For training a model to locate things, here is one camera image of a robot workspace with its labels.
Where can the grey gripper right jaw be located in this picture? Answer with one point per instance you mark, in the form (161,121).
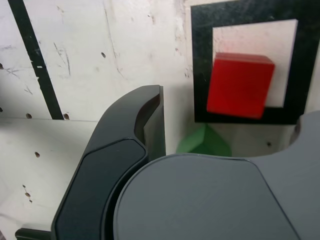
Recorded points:
(212,200)

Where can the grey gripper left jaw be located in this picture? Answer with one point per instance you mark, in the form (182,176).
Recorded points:
(100,175)

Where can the green cube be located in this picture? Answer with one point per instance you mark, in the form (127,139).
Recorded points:
(202,145)

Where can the red cube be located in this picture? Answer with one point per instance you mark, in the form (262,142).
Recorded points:
(237,87)

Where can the black tape square outline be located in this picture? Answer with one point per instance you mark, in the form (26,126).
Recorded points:
(200,62)

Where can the black keyboard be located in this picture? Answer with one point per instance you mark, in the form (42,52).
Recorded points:
(32,235)

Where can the black tape strip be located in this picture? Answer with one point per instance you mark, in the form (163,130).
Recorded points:
(42,75)

